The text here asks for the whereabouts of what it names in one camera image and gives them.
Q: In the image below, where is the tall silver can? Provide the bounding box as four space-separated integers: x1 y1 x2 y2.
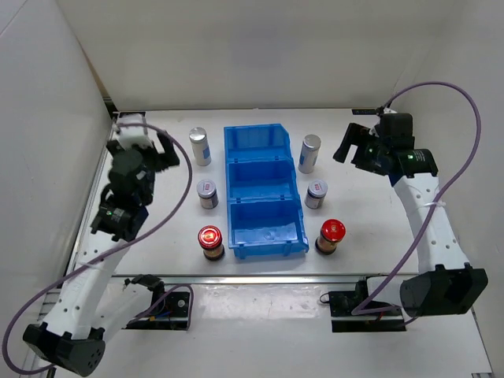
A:
298 134 321 174
189 127 211 166

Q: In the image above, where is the grey-lid jar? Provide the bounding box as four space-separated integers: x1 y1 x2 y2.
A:
305 180 328 209
196 180 218 209

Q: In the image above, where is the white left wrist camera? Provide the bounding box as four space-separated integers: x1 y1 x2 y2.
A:
113 113 154 150

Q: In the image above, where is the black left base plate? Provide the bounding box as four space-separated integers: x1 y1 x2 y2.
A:
124 284 194 331

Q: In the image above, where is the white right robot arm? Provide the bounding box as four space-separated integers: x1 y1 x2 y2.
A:
333 114 488 318

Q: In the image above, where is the red-lid sauce jar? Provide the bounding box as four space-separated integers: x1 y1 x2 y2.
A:
315 219 347 255
198 225 225 261

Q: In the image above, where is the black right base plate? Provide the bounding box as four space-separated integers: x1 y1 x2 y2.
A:
319 291 406 333

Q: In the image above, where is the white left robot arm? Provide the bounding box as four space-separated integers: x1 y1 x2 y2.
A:
23 124 194 377

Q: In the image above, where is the blue three-compartment plastic bin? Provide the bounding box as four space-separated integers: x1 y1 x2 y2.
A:
224 124 309 259

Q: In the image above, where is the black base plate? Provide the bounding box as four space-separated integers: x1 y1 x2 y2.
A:
319 291 406 333
124 284 194 331

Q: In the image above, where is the aluminium front rail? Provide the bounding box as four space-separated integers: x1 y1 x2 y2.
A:
109 274 434 286

